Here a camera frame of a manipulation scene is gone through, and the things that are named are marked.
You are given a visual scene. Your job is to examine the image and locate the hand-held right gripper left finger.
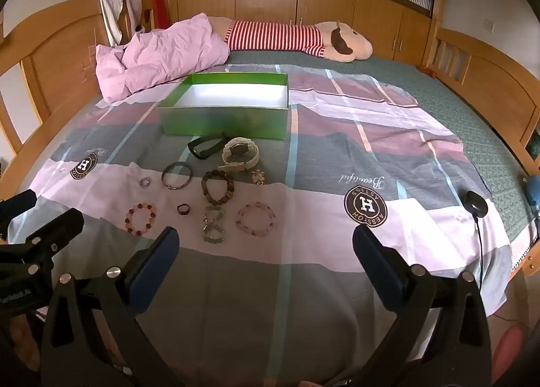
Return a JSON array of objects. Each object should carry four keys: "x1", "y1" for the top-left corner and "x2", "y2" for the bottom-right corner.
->
[{"x1": 40, "y1": 226, "x2": 190, "y2": 387}]

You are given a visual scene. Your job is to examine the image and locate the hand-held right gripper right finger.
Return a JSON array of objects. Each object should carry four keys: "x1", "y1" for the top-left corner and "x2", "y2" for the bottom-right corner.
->
[{"x1": 352, "y1": 224, "x2": 494, "y2": 387}]

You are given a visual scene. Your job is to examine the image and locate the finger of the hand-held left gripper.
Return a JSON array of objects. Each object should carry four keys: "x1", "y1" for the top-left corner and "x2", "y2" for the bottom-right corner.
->
[
  {"x1": 0, "y1": 189, "x2": 38, "y2": 223},
  {"x1": 0, "y1": 208, "x2": 85, "y2": 280}
]

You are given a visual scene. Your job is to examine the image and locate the red bead bracelet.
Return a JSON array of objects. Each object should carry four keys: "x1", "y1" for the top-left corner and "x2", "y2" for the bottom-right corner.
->
[{"x1": 125, "y1": 202, "x2": 158, "y2": 234}]

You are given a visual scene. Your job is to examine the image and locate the pink bead bracelet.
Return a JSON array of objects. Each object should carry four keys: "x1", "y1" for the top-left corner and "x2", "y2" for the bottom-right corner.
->
[{"x1": 236, "y1": 201, "x2": 276, "y2": 236}]

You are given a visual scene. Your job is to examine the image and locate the green cardboard box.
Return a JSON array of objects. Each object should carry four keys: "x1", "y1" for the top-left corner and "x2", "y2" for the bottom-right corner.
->
[{"x1": 157, "y1": 72, "x2": 292, "y2": 139}]

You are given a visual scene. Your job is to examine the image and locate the metal bangle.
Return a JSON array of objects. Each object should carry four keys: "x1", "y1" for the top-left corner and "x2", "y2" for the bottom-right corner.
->
[{"x1": 161, "y1": 162, "x2": 193, "y2": 190}]

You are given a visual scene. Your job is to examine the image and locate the black wristband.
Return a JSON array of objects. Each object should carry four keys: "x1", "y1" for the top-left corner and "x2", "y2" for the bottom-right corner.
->
[{"x1": 188, "y1": 134, "x2": 228, "y2": 160}]

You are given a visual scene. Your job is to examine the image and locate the black round puck device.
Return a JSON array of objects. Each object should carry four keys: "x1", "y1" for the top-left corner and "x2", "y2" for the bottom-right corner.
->
[{"x1": 462, "y1": 190, "x2": 490, "y2": 219}]

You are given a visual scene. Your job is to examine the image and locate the printed plaid bedsheet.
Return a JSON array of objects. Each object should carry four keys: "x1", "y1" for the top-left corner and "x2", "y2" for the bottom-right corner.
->
[{"x1": 8, "y1": 64, "x2": 513, "y2": 387}]

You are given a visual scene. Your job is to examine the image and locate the white wristwatch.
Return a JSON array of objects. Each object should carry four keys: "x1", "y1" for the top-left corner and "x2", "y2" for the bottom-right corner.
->
[{"x1": 218, "y1": 136, "x2": 260, "y2": 173}]

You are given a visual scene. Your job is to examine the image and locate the pink round object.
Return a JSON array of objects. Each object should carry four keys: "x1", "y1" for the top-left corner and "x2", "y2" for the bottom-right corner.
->
[{"x1": 491, "y1": 326, "x2": 528, "y2": 383}]

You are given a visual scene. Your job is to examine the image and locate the green mattress cover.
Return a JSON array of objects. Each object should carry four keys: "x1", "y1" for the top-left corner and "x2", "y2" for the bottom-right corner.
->
[{"x1": 228, "y1": 49, "x2": 540, "y2": 244}]

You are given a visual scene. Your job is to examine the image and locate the white grey hanging garment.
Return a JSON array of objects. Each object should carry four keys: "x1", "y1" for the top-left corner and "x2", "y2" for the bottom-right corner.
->
[{"x1": 98, "y1": 0, "x2": 127, "y2": 47}]

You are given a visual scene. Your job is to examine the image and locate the pink quilt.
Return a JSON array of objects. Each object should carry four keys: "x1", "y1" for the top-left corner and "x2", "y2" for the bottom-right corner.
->
[{"x1": 95, "y1": 12, "x2": 231, "y2": 104}]

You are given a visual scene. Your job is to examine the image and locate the lilac hanging garment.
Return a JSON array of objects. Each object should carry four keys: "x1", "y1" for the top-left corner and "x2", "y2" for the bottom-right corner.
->
[{"x1": 122, "y1": 0, "x2": 144, "y2": 31}]

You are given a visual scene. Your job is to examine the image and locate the red cloth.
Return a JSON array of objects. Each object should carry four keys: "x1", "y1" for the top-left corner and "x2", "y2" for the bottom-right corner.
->
[{"x1": 151, "y1": 0, "x2": 169, "y2": 29}]

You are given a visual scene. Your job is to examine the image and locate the striped plush doll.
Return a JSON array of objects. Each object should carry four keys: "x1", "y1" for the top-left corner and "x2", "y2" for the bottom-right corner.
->
[{"x1": 209, "y1": 18, "x2": 374, "y2": 62}]

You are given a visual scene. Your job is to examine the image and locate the brown bead bracelet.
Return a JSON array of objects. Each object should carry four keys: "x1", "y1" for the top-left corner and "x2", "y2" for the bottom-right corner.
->
[{"x1": 201, "y1": 170, "x2": 236, "y2": 207}]

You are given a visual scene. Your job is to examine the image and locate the wooden bed frame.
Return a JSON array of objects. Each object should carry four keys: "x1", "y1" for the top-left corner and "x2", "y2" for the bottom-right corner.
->
[{"x1": 0, "y1": 0, "x2": 540, "y2": 286}]

